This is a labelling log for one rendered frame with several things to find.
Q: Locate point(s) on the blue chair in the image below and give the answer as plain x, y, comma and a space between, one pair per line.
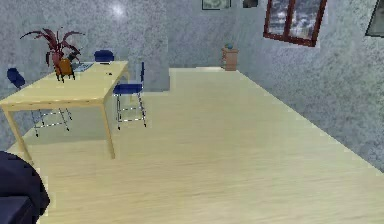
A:
128, 88
103, 55
15, 77

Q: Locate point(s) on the blue green globe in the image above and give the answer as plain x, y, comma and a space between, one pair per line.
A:
229, 46

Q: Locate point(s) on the green framed picture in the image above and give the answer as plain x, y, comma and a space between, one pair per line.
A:
216, 4

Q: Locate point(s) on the pale wooden table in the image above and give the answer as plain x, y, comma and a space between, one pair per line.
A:
83, 87

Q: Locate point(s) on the grey laptop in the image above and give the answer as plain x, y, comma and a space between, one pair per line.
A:
81, 66

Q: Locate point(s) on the dark framed picture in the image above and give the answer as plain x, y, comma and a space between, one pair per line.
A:
376, 20
250, 3

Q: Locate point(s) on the orange plant pot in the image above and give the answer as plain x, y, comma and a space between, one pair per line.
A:
65, 67

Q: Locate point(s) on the red framed window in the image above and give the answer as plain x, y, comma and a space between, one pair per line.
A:
294, 20

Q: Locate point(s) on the red house plant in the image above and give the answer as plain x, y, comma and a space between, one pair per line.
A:
56, 44

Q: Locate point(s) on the dark blue sofa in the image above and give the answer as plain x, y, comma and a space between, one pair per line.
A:
18, 190

